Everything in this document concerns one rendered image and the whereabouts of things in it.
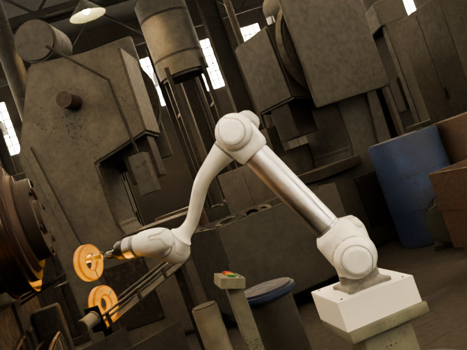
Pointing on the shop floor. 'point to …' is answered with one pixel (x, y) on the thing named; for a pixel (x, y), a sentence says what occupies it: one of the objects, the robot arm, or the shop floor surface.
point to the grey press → (324, 97)
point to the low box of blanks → (452, 200)
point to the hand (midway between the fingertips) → (87, 258)
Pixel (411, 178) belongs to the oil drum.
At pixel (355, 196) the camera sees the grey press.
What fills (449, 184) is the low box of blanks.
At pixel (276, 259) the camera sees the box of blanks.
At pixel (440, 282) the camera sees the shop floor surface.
